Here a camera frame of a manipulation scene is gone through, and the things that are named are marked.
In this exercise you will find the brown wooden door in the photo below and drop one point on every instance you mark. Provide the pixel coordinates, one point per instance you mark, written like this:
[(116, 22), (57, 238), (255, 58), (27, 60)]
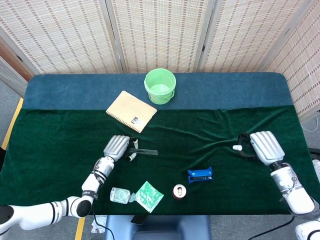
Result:
[(12, 58)]

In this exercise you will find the blue table cover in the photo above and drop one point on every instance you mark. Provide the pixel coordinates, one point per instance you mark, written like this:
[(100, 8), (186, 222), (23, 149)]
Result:
[(75, 90)]

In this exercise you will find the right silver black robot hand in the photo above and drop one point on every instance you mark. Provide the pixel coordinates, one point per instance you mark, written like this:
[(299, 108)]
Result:
[(268, 147)]

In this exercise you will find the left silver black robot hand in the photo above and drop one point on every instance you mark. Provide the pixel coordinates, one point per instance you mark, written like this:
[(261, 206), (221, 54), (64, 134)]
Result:
[(116, 147)]

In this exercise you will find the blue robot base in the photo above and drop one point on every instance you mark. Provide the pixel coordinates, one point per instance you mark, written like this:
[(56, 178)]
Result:
[(160, 230)]

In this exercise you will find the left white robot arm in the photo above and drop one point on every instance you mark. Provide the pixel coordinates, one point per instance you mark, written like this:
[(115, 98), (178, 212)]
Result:
[(37, 212)]

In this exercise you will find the dark green velvet cloth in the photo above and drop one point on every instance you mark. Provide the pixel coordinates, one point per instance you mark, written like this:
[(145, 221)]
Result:
[(62, 150)]

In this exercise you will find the woven bamboo screen panel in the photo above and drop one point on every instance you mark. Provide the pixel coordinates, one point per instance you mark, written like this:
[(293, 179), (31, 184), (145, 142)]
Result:
[(305, 62), (57, 32), (160, 32), (250, 32)]

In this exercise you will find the white crumpled rag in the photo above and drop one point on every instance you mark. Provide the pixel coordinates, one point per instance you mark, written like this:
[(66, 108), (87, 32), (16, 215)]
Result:
[(100, 221)]

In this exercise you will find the beige spiral notebook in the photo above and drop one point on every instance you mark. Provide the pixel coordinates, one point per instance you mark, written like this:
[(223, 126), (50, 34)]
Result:
[(130, 110)]

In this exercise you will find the blue snack packet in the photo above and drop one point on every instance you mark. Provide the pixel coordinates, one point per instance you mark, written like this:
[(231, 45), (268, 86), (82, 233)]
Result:
[(200, 175)]

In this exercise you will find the white wrapped tissue pack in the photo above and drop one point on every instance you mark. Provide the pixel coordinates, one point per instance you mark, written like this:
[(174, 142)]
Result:
[(120, 195)]

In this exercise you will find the light green plastic bucket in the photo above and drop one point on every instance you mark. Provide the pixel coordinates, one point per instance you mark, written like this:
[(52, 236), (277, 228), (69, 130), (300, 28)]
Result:
[(160, 96)]

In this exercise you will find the green white sachet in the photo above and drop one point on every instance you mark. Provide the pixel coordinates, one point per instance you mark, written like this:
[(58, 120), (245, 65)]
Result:
[(150, 197)]

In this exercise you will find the red drink can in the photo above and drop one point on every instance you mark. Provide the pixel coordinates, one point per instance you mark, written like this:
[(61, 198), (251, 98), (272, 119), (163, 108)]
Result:
[(179, 191)]

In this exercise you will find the clear glass test tube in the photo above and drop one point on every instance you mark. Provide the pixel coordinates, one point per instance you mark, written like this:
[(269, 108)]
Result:
[(147, 151)]

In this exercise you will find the grey ribbed panel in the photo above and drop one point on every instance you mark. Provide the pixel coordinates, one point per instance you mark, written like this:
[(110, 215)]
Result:
[(10, 75)]

